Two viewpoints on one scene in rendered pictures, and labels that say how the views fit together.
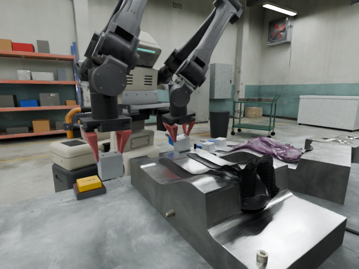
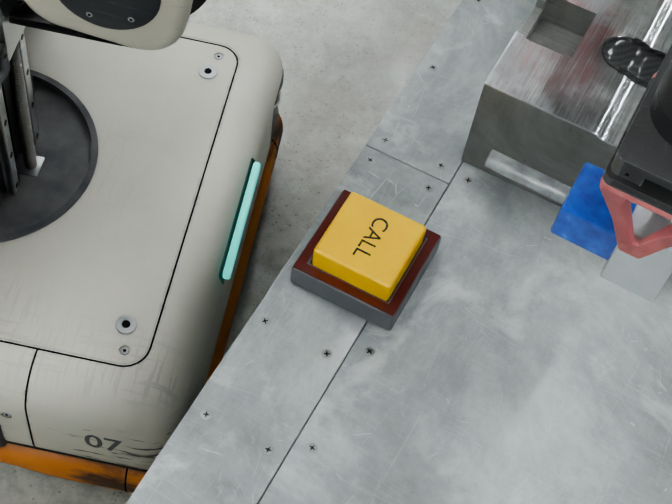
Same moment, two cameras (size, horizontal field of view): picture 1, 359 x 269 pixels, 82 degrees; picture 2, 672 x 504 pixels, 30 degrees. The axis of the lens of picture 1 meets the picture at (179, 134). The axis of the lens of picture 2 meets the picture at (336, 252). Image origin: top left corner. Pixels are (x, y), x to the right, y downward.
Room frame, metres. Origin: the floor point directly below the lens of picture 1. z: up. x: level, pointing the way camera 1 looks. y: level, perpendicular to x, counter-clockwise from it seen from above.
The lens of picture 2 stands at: (0.20, 0.60, 1.55)
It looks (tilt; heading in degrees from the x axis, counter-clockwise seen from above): 56 degrees down; 322
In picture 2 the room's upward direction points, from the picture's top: 10 degrees clockwise
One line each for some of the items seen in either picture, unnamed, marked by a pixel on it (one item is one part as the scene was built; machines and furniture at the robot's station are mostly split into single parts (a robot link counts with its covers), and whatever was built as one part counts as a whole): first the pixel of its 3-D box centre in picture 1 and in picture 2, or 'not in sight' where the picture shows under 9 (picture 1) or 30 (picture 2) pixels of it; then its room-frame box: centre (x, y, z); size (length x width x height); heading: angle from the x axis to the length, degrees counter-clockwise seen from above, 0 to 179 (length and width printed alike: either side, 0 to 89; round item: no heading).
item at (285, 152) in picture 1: (265, 145); not in sight; (0.77, -0.33, 0.90); 0.26 x 0.18 x 0.08; 51
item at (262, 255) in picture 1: (262, 255); not in sight; (0.26, -0.12, 0.87); 0.02 x 0.02 x 0.01
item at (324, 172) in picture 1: (265, 156); not in sight; (0.77, -0.34, 0.86); 0.50 x 0.26 x 0.11; 51
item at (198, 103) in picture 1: (193, 94); not in sight; (6.86, -0.47, 0.98); 1.00 x 0.47 x 1.95; 121
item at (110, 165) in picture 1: (104, 158); (582, 203); (0.50, 0.19, 0.94); 0.13 x 0.05 x 0.05; 33
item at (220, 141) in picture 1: (211, 142); not in sight; (0.98, -0.16, 0.86); 0.13 x 0.05 x 0.05; 51
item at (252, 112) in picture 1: (253, 112); not in sight; (8.47, -3.03, 0.20); 0.63 x 0.44 x 0.40; 121
